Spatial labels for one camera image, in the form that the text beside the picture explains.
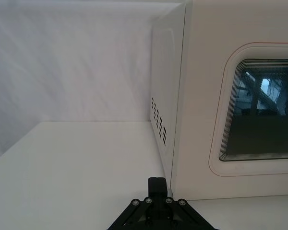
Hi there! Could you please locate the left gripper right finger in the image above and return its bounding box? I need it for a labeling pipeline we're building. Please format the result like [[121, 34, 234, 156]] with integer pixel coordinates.
[[157, 176, 215, 230]]

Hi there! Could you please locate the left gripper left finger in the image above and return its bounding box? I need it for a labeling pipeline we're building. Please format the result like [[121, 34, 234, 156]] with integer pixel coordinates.
[[107, 176, 158, 230]]

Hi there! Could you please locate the cream microwave oven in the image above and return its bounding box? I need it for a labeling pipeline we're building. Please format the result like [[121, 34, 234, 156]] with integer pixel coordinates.
[[149, 0, 288, 202]]

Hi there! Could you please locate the white curtain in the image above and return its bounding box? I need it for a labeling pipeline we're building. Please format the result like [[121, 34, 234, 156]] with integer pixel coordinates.
[[0, 0, 192, 123]]

